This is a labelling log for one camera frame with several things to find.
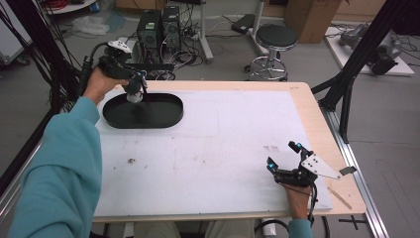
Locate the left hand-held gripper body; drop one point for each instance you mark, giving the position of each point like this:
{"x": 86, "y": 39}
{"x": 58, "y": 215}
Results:
{"x": 114, "y": 64}

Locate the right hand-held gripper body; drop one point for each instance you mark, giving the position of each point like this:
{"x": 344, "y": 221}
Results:
{"x": 302, "y": 175}

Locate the black oval tray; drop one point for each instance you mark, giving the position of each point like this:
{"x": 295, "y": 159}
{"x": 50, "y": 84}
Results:
{"x": 158, "y": 114}

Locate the person's left hand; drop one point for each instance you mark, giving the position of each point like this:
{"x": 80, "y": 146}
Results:
{"x": 100, "y": 84}

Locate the person's right hand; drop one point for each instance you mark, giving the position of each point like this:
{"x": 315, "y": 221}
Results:
{"x": 298, "y": 201}

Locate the white power supply box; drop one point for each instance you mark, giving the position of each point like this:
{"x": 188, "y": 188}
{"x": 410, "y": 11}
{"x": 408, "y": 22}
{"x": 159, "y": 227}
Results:
{"x": 134, "y": 53}

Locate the thin wooden stick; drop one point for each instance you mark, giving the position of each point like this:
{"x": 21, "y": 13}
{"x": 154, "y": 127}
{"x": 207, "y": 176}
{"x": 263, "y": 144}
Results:
{"x": 340, "y": 198}

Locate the clear plastic bag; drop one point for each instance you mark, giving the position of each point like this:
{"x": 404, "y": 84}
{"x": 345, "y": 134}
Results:
{"x": 90, "y": 24}

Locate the small black tag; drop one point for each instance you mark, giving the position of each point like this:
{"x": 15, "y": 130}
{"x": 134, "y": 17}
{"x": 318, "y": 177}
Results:
{"x": 348, "y": 170}

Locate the black computer tower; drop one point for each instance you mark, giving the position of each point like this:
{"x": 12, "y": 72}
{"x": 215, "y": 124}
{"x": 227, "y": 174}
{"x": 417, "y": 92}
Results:
{"x": 149, "y": 33}
{"x": 171, "y": 28}

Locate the wooden table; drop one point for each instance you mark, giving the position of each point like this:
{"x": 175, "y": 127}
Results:
{"x": 330, "y": 109}

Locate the white foam mat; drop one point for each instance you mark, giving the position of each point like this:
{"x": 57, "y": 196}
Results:
{"x": 214, "y": 172}

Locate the white cylinder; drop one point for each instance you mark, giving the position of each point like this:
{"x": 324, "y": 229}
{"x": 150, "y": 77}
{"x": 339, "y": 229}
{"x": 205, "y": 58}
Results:
{"x": 269, "y": 228}

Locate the white desk leg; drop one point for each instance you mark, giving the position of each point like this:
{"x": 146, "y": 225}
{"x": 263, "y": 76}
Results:
{"x": 205, "y": 36}

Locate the white floor board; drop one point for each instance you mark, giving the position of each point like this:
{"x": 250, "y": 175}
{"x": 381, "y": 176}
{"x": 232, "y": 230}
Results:
{"x": 350, "y": 62}

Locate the black round stool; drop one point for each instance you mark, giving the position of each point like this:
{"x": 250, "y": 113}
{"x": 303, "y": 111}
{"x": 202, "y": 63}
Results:
{"x": 276, "y": 36}

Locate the flat black box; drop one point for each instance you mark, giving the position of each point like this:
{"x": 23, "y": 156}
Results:
{"x": 243, "y": 23}

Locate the cardboard box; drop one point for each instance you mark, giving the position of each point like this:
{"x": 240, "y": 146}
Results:
{"x": 310, "y": 20}

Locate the aluminium rail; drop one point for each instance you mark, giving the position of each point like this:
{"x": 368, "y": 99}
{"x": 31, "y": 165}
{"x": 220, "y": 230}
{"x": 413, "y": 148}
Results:
{"x": 360, "y": 185}
{"x": 10, "y": 195}

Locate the black metal frame strut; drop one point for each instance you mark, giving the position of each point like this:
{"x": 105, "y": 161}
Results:
{"x": 36, "y": 49}
{"x": 356, "y": 59}

